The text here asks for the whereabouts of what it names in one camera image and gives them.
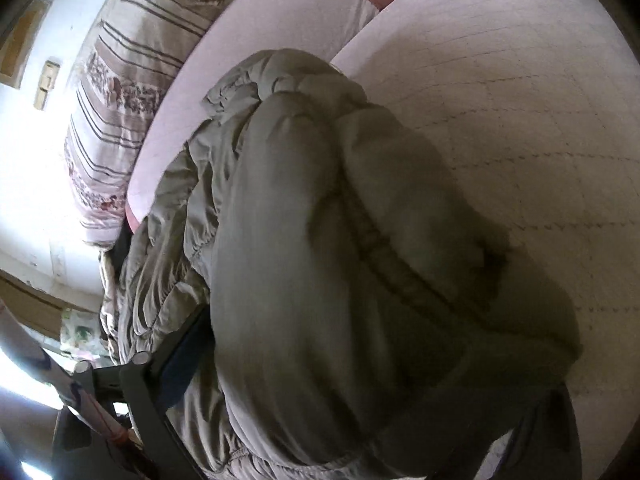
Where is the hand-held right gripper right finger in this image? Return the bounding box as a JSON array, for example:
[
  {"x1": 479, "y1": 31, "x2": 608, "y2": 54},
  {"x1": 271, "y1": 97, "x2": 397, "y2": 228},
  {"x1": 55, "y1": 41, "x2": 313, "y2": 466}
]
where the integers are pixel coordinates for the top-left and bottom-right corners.
[{"x1": 492, "y1": 382, "x2": 583, "y2": 480}]

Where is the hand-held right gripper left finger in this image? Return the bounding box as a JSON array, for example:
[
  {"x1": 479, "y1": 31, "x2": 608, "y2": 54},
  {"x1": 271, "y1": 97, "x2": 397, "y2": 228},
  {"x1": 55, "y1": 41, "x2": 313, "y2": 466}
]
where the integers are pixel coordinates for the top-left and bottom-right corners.
[{"x1": 52, "y1": 305, "x2": 218, "y2": 480}]

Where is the olive quilted hooded jacket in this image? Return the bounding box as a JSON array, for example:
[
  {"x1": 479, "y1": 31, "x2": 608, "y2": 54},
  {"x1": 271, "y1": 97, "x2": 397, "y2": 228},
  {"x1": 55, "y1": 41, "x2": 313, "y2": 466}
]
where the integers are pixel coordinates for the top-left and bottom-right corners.
[{"x1": 100, "y1": 49, "x2": 583, "y2": 480}]

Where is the floral print cushion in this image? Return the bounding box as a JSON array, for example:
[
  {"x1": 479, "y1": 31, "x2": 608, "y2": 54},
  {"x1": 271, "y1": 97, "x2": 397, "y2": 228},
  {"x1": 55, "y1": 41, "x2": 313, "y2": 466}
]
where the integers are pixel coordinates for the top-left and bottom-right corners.
[{"x1": 60, "y1": 307, "x2": 103, "y2": 361}]

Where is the white blue-printed tube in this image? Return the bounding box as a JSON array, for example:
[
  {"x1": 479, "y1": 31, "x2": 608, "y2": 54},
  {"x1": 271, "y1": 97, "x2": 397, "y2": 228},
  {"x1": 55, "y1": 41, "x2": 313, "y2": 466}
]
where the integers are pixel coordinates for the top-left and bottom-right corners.
[{"x1": 0, "y1": 305, "x2": 128, "y2": 443}]

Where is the striped floral pillow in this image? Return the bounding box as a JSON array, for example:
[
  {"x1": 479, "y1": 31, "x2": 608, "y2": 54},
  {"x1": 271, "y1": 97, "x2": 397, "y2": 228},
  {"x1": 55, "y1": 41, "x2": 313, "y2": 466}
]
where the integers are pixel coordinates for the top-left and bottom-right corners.
[{"x1": 64, "y1": 0, "x2": 227, "y2": 247}]

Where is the pink sofa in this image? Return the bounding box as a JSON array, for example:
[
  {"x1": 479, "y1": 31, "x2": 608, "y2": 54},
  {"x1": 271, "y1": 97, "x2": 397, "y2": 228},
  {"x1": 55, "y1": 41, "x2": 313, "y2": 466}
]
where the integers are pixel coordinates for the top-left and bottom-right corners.
[{"x1": 125, "y1": 0, "x2": 640, "y2": 480}]

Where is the pink brown bolster cushion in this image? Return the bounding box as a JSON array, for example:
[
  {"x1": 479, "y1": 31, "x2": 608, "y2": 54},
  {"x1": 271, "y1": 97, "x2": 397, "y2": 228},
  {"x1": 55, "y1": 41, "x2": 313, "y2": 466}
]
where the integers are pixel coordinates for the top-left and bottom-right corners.
[{"x1": 125, "y1": 0, "x2": 407, "y2": 233}]

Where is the brown wooden window frame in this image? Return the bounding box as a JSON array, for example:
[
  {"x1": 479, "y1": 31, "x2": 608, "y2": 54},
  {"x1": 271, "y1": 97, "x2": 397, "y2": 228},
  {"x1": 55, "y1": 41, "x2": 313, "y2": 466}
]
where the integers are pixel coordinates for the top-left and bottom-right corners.
[{"x1": 0, "y1": 270, "x2": 106, "y2": 338}]

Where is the yellow framed wall panel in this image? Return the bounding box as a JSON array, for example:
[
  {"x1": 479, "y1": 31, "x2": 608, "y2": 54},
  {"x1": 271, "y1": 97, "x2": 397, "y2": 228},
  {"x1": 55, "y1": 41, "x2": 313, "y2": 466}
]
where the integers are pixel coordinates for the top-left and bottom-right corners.
[{"x1": 0, "y1": 0, "x2": 52, "y2": 92}]

